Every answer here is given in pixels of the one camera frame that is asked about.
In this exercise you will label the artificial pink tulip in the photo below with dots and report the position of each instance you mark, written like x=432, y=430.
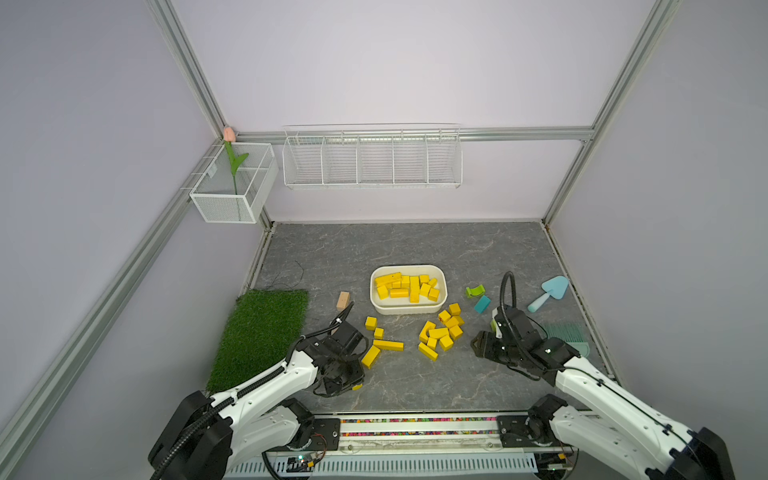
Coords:
x=235, y=160

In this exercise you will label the teal triangle block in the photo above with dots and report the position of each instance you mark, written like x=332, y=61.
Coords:
x=482, y=304

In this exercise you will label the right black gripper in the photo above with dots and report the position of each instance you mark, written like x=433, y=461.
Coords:
x=483, y=340

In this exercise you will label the white mesh wall basket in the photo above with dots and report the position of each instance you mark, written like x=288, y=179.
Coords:
x=213, y=193

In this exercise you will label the teal toy rake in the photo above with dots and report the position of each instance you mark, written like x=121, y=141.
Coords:
x=572, y=335

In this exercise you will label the yellow rectangular block left pile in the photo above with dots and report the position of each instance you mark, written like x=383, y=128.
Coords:
x=370, y=357

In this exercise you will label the yellow block right pile left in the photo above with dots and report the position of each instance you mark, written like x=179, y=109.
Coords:
x=428, y=352

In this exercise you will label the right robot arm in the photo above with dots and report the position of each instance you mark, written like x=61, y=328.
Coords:
x=621, y=431

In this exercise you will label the white plastic bin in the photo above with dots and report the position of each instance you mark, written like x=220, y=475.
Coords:
x=408, y=289

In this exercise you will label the long yellow block left pile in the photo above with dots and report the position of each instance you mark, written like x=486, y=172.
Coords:
x=385, y=345

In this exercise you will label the green arch block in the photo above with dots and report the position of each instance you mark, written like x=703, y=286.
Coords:
x=474, y=292

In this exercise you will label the natural wood block upper left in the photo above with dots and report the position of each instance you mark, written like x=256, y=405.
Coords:
x=343, y=301

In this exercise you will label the white wire wall rack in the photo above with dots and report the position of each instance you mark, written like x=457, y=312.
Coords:
x=373, y=156

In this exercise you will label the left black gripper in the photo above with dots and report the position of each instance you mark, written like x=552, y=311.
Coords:
x=357, y=377

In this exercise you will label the teal toy shovel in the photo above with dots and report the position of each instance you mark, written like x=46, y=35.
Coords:
x=554, y=288

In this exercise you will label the green artificial grass mat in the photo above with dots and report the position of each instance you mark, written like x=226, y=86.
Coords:
x=258, y=334

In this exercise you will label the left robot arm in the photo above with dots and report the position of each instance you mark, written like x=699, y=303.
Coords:
x=240, y=414

